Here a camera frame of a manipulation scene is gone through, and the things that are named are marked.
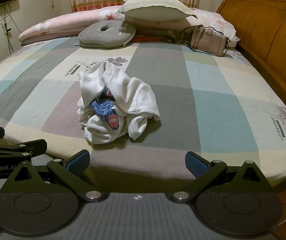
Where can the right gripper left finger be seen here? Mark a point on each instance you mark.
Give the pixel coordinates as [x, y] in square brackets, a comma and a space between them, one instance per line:
[68, 173]

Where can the wooden headboard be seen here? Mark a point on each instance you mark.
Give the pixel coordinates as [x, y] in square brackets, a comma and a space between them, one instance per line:
[261, 27]

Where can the pink leather handbag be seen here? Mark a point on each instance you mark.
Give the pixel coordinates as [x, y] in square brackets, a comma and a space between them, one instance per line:
[205, 39]

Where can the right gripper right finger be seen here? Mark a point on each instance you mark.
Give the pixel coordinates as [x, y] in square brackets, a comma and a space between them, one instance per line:
[206, 174]

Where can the white printed sweatshirt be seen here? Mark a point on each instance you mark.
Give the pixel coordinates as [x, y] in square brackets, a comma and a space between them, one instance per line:
[112, 104]

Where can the pink floral folded quilt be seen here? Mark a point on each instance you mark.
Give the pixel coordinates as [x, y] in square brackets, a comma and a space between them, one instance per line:
[77, 21]

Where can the striped green white pillow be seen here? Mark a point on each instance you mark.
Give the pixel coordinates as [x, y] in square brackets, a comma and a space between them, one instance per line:
[155, 10]

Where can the grey donut cushion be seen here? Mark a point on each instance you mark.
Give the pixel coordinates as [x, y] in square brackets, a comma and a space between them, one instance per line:
[107, 34]

